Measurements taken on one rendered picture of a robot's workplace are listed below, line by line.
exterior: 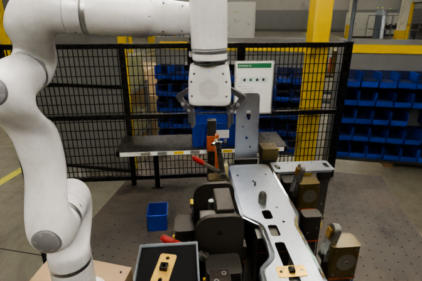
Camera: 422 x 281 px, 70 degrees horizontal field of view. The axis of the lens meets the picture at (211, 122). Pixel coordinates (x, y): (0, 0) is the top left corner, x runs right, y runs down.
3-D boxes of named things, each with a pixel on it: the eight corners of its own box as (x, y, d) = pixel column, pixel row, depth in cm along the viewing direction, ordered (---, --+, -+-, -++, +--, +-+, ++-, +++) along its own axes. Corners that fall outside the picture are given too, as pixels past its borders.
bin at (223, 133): (248, 145, 161) (250, 122, 157) (192, 147, 159) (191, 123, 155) (243, 134, 177) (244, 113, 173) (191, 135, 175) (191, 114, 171)
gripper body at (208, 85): (184, 59, 68) (187, 107, 71) (230, 59, 66) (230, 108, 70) (191, 55, 75) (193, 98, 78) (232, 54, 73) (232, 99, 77)
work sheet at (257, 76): (270, 113, 177) (274, 60, 167) (233, 114, 175) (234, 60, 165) (270, 112, 179) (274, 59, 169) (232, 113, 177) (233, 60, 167)
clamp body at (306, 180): (318, 253, 133) (328, 184, 122) (291, 254, 132) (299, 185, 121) (311, 242, 139) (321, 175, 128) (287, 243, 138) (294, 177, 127)
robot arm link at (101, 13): (98, 31, 77) (217, 38, 80) (80, 36, 62) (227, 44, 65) (97, -7, 74) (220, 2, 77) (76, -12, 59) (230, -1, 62)
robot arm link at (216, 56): (186, 50, 66) (186, 64, 67) (225, 50, 65) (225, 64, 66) (193, 46, 74) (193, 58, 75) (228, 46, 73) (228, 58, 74)
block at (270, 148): (273, 209, 163) (278, 148, 150) (259, 210, 162) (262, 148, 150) (269, 201, 170) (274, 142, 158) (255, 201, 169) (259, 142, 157)
